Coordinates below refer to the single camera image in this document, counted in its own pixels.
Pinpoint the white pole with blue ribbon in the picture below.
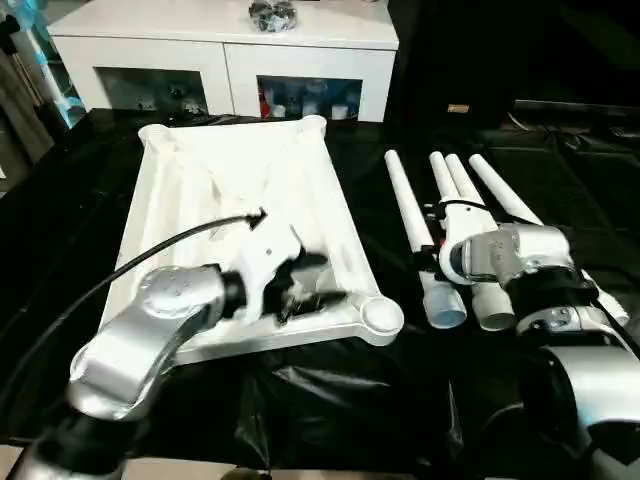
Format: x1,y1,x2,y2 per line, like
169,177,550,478
29,29,85,129

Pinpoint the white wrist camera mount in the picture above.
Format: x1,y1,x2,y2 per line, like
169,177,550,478
438,199,501,287
238,224,306,324

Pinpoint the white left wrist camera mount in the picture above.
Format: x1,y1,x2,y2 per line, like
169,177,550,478
238,224,306,324

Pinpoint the long black bar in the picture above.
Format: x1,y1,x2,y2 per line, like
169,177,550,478
512,98,640,119

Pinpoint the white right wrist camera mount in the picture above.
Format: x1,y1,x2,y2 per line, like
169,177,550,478
438,199,501,287

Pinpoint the black glossy mat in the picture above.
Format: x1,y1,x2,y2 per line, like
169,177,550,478
0,107,640,471

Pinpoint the white plastic table top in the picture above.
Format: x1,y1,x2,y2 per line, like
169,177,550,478
97,114,405,366

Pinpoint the white sideboard cabinet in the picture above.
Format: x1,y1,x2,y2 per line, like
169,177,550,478
47,0,400,124

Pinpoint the grey tripod stand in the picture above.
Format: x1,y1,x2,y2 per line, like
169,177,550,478
0,14,54,166

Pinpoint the bag of black parts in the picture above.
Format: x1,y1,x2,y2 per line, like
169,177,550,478
248,0,300,34

